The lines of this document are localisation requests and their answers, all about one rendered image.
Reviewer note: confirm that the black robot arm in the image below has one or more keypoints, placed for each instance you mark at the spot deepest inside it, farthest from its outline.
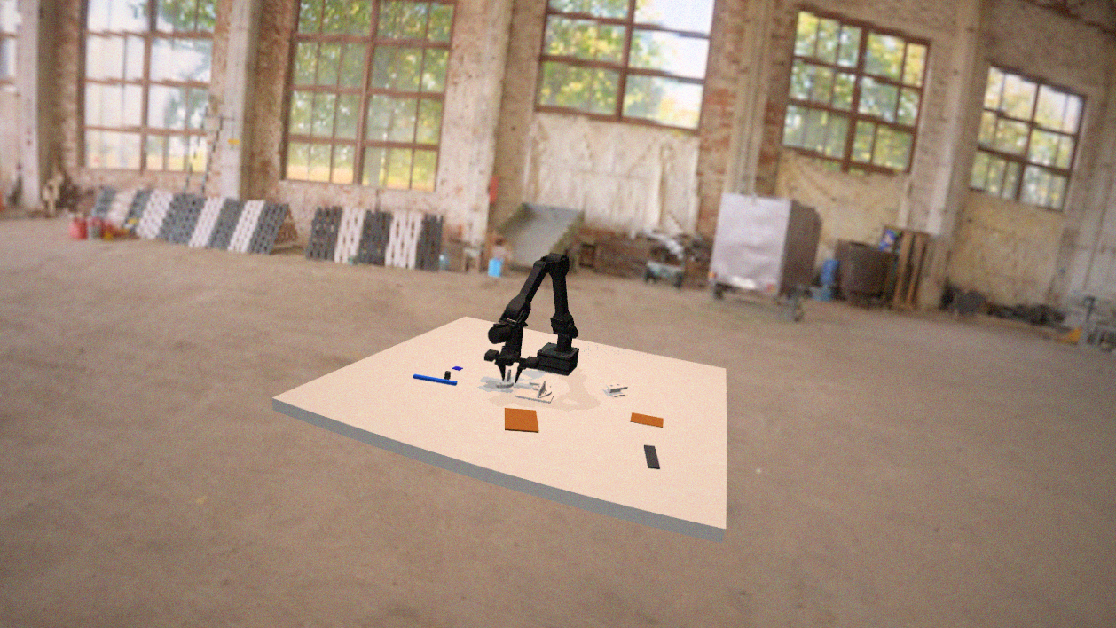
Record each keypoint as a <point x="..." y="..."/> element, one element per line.
<point x="518" y="309"/>

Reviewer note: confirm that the blue flat bar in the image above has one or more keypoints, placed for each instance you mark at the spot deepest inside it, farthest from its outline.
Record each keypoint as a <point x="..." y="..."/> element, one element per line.
<point x="442" y="381"/>

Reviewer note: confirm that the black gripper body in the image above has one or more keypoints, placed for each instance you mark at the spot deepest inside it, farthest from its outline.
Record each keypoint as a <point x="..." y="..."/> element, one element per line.
<point x="530" y="362"/>

